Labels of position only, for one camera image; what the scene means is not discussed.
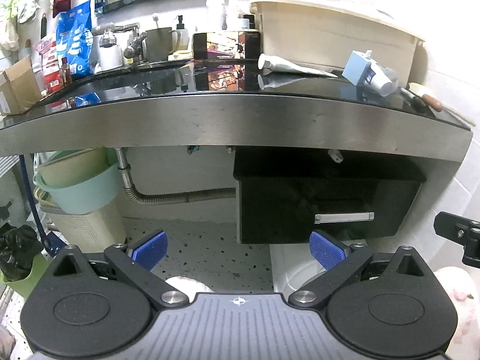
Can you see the cardboard box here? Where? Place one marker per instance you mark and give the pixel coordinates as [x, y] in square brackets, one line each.
[19, 89]

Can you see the steel vanity counter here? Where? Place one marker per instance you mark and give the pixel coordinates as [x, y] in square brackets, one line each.
[203, 103]

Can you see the wooden handle brush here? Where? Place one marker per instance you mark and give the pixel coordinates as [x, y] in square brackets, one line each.
[417, 93]

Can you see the white plastic bottle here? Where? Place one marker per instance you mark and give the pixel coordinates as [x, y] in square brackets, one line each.
[214, 15]

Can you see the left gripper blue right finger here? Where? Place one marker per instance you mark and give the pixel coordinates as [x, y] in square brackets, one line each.
[343, 265]

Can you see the black vanity drawer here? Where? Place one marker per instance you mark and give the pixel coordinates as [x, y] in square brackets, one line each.
[286, 193]

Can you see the chrome faucet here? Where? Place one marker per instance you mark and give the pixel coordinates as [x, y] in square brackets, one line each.
[128, 37]

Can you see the mint green basin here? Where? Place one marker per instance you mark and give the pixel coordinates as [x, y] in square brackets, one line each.
[80, 181]

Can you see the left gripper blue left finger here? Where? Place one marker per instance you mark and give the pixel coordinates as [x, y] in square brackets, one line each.
[132, 265]

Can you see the light blue box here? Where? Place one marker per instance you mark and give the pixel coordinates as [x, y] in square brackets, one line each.
[356, 66]

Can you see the white plastic clip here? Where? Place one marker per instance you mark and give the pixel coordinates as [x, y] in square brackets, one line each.
[335, 155]

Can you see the black trash bag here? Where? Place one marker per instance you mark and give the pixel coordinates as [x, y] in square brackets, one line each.
[18, 248]

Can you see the corrugated drain pipe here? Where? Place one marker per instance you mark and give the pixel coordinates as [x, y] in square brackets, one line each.
[163, 199]

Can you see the white blue cream tube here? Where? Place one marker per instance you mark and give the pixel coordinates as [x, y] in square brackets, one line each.
[382, 81]

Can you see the red packet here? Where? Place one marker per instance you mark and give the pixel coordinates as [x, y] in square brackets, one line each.
[50, 67]

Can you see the large beige plastic tub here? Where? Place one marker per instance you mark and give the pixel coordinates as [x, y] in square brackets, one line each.
[321, 36]

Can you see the colourful black box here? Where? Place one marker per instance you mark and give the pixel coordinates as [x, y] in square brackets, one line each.
[227, 45]

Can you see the grey green mug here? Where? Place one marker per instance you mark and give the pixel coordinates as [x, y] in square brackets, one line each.
[160, 43]

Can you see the blue snack bag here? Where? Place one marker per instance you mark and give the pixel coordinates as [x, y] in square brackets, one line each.
[74, 39]

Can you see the beige laundry basket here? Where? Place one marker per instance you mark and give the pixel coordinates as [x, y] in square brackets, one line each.
[92, 232]

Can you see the white toothpaste tube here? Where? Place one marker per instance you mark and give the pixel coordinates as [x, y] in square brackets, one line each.
[273, 63]

